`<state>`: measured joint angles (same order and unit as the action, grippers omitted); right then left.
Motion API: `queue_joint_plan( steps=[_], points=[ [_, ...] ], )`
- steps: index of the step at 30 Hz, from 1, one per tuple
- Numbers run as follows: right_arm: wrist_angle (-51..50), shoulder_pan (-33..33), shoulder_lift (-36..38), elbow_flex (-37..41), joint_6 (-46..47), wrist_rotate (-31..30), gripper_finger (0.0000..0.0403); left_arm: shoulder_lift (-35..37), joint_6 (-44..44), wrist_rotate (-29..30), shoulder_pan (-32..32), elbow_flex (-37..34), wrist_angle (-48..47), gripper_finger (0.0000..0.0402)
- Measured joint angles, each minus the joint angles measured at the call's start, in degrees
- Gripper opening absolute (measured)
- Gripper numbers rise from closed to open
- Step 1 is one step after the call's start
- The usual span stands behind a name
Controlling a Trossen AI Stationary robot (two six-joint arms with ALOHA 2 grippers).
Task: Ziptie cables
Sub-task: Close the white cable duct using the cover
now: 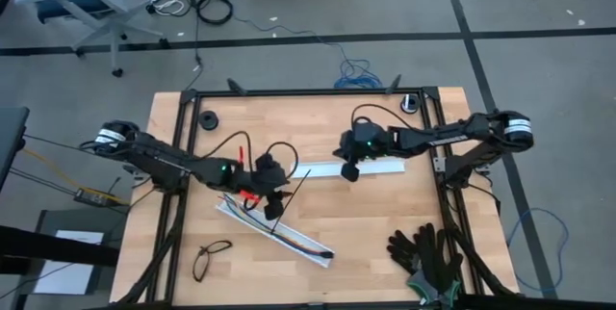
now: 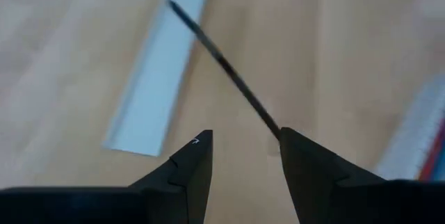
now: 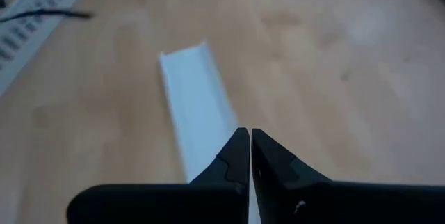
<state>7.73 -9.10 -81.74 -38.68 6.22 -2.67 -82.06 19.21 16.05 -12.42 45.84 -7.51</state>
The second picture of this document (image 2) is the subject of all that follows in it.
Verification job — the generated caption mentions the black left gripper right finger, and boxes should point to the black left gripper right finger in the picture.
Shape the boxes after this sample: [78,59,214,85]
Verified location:
[279,126,445,224]

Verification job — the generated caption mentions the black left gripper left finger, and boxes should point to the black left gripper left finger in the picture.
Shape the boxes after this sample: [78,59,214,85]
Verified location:
[0,129,214,224]

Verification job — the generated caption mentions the white slotted cable raceway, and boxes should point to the white slotted cable raceway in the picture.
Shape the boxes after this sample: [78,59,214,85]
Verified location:
[373,74,445,183]

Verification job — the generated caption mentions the red insulated wire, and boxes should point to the red insulated wire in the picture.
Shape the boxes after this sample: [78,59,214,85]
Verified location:
[418,118,445,182]

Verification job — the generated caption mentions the blue insulated wire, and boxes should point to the blue insulated wire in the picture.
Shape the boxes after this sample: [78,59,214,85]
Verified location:
[430,147,445,182]

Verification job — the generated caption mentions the white raceway cover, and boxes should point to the white raceway cover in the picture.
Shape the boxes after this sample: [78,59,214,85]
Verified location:
[102,0,215,157]

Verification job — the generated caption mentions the black zip tie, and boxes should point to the black zip tie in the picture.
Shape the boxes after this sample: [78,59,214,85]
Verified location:
[166,0,282,142]

